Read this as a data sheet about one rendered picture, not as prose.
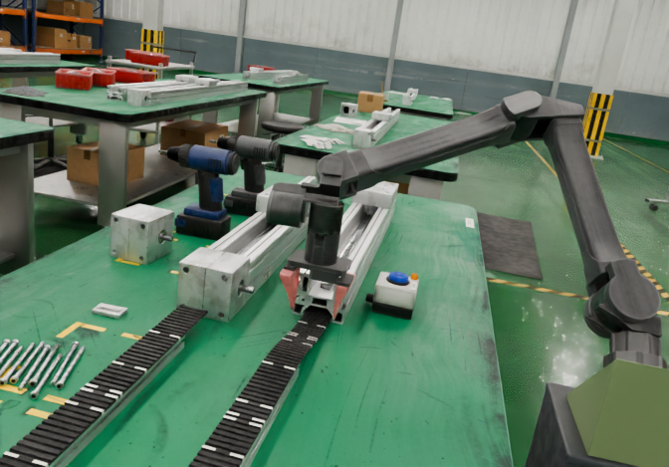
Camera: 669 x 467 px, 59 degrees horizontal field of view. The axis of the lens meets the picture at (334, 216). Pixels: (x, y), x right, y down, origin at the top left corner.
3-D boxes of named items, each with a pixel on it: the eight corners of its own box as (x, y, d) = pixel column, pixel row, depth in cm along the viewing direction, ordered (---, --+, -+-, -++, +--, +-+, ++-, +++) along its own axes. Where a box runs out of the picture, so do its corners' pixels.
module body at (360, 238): (342, 325, 108) (349, 282, 106) (291, 313, 110) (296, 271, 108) (392, 217, 184) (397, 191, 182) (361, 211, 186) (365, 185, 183)
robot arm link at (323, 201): (343, 202, 95) (346, 194, 101) (302, 196, 96) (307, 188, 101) (337, 242, 97) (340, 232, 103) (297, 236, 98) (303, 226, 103)
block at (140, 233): (156, 267, 122) (158, 224, 119) (110, 256, 125) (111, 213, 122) (181, 253, 131) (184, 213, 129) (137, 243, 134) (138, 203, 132)
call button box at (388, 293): (410, 321, 114) (416, 291, 112) (361, 310, 116) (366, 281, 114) (414, 305, 122) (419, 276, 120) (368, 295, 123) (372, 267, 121)
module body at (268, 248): (246, 303, 112) (250, 262, 109) (197, 292, 113) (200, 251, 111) (334, 206, 187) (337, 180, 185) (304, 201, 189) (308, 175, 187)
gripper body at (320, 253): (296, 258, 106) (301, 218, 104) (350, 269, 104) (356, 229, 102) (285, 270, 100) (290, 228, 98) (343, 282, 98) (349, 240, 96)
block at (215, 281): (241, 326, 103) (246, 276, 100) (175, 311, 105) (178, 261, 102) (258, 306, 111) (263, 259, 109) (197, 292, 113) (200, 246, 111)
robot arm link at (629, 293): (584, 84, 107) (563, 118, 116) (512, 88, 107) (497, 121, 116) (669, 319, 86) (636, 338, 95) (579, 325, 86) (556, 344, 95)
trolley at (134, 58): (156, 158, 568) (161, 51, 541) (102, 149, 572) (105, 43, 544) (192, 143, 667) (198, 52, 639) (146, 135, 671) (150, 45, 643)
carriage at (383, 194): (388, 218, 161) (392, 194, 159) (349, 211, 163) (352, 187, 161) (394, 205, 176) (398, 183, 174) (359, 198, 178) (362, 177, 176)
